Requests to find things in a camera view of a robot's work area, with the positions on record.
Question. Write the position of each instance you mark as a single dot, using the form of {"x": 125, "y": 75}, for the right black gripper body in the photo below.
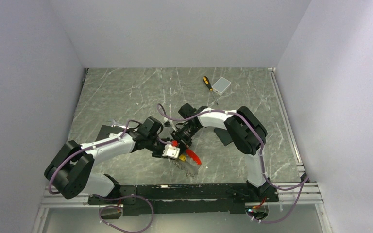
{"x": 184, "y": 135}

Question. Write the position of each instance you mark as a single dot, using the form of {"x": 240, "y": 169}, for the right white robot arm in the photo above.
{"x": 239, "y": 127}

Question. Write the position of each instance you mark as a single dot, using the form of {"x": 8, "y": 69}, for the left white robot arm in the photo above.
{"x": 70, "y": 172}

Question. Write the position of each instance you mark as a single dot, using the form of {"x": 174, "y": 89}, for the black flat rectangular pad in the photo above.
{"x": 223, "y": 136}

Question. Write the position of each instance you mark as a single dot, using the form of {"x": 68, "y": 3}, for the yellow black screwdriver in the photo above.
{"x": 209, "y": 87}

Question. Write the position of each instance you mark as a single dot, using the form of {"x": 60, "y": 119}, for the white square box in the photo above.
{"x": 221, "y": 85}

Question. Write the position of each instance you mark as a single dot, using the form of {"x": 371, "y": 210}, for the silver open-end wrench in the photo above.
{"x": 113, "y": 123}

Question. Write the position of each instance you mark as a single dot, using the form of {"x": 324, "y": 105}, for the black box with label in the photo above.
{"x": 105, "y": 131}

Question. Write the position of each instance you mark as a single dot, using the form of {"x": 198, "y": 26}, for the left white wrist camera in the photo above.
{"x": 171, "y": 150}

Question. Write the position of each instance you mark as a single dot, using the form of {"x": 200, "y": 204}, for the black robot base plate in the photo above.
{"x": 187, "y": 198}

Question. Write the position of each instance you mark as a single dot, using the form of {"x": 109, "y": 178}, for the aluminium frame rail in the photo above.
{"x": 58, "y": 201}

